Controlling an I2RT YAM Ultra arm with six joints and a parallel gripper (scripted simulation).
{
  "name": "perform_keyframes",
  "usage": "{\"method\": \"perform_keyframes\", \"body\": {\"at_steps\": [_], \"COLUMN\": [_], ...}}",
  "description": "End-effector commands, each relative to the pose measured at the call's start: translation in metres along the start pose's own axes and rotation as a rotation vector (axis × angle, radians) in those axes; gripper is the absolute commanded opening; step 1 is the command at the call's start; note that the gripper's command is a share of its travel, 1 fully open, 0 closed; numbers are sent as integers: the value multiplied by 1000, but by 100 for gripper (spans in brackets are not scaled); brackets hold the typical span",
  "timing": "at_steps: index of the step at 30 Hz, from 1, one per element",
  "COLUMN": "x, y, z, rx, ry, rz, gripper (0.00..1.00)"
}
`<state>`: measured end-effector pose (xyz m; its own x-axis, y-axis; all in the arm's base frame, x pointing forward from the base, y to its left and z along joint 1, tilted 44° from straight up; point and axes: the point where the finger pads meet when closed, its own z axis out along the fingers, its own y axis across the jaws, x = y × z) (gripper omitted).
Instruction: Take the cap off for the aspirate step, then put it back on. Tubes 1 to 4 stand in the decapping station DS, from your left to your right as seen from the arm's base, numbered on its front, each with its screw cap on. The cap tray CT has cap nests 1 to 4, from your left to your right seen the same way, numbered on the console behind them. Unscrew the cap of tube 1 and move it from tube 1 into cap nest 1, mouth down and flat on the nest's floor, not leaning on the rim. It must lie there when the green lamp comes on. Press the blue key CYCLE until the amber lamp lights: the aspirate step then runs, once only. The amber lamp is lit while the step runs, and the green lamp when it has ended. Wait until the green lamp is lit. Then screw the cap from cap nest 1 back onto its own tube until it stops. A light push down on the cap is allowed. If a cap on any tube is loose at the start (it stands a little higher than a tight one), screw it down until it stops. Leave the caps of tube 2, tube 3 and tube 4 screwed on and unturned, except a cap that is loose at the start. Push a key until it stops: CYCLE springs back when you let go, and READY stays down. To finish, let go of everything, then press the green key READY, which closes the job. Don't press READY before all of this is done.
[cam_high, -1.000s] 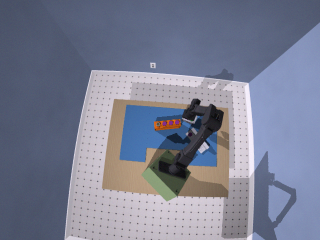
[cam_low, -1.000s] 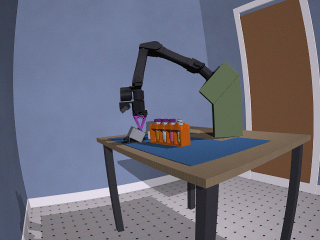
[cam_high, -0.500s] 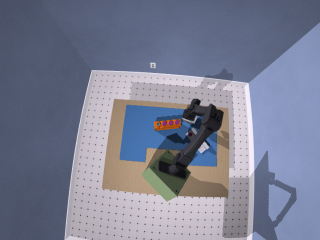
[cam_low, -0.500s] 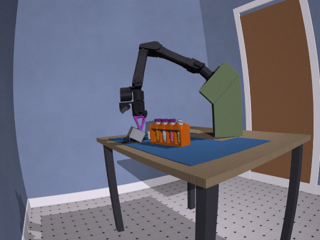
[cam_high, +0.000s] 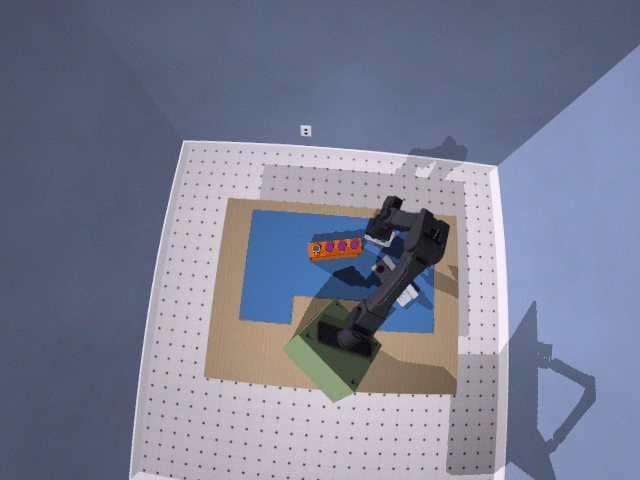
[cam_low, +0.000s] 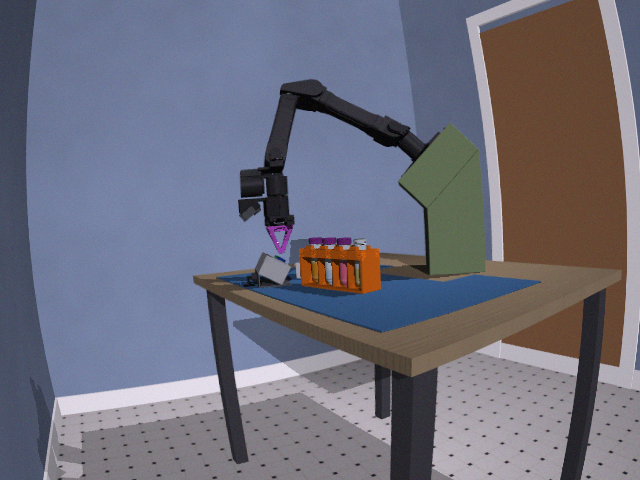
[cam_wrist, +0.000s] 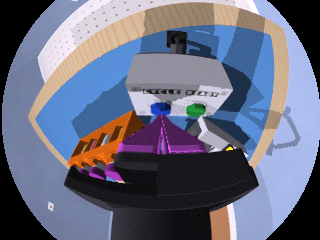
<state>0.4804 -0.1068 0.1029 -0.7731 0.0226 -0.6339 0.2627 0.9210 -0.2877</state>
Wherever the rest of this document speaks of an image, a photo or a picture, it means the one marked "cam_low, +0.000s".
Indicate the blue flat mat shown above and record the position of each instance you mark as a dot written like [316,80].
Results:
[400,302]

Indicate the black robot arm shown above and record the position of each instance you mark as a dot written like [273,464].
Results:
[379,128]

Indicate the white control panel with green and blue buttons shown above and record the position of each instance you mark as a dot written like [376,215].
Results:
[273,268]

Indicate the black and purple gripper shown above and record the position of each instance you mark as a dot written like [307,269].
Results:
[287,226]

